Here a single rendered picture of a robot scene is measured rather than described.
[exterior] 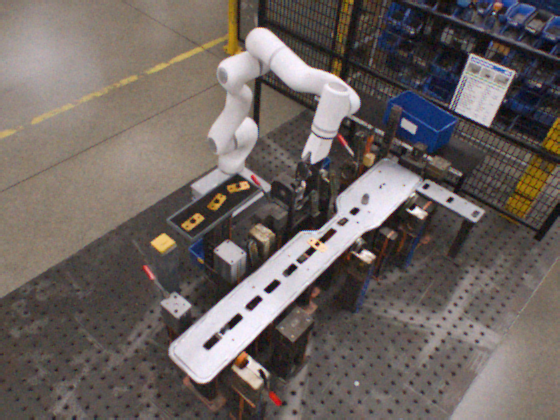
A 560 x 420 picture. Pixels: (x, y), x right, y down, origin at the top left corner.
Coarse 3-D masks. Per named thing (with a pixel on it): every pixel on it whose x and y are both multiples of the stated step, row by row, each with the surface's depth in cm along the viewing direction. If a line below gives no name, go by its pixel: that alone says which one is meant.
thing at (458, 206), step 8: (432, 184) 230; (424, 192) 226; (432, 192) 227; (440, 192) 227; (448, 192) 227; (432, 200) 224; (440, 200) 223; (456, 200) 224; (464, 200) 224; (448, 208) 221; (456, 208) 220; (464, 208) 221; (472, 208) 221; (480, 208) 221; (464, 216) 218; (472, 216) 218; (480, 216) 218
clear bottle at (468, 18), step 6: (474, 0) 220; (468, 6) 223; (474, 6) 221; (468, 12) 223; (474, 12) 222; (462, 18) 226; (468, 18) 224; (474, 18) 224; (456, 30) 231; (462, 30) 228; (462, 36) 230; (468, 36) 231
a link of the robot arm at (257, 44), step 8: (256, 32) 169; (264, 32) 169; (248, 40) 172; (256, 40) 169; (264, 40) 167; (272, 40) 167; (280, 40) 169; (248, 48) 173; (256, 48) 169; (264, 48) 167; (272, 48) 166; (256, 56) 173; (264, 56) 168; (264, 64) 185; (264, 72) 189
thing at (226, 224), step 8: (224, 224) 197; (208, 232) 198; (216, 232) 195; (224, 232) 200; (208, 240) 201; (216, 240) 198; (224, 240) 204; (208, 248) 205; (208, 256) 209; (208, 264) 213; (208, 272) 218; (208, 280) 221; (216, 280) 217
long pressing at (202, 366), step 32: (384, 160) 239; (352, 192) 223; (384, 192) 225; (352, 224) 210; (288, 256) 196; (320, 256) 197; (256, 288) 185; (288, 288) 186; (224, 320) 175; (256, 320) 176; (192, 352) 166; (224, 352) 167
